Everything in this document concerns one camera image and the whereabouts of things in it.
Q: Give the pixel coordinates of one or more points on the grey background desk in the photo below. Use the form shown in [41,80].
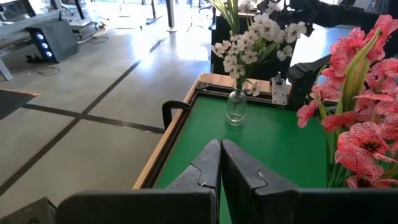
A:
[25,25]

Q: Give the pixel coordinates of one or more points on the clear ribbed glass vase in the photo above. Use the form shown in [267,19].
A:
[236,109]

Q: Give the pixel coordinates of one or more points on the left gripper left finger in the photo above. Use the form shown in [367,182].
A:
[199,186]

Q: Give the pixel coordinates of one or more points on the dark floor mat brown edge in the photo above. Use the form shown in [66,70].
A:
[12,104]

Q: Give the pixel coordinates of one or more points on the white artificial flower spray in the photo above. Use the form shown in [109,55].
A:
[248,57]
[228,12]

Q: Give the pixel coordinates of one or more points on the black vertical post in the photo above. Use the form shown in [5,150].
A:
[171,15]

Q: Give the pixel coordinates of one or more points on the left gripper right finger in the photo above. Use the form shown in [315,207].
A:
[248,186]

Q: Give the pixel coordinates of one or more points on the pink artificial flower spray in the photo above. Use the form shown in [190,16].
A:
[345,49]
[363,146]

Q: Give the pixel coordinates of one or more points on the grey computer blue lights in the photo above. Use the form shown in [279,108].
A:
[59,43]

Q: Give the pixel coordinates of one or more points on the silver metal bracket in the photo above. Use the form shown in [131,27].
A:
[279,91]

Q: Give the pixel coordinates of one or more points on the green table mat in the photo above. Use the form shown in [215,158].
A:
[273,140]

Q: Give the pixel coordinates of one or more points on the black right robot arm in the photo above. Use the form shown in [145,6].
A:
[306,77]

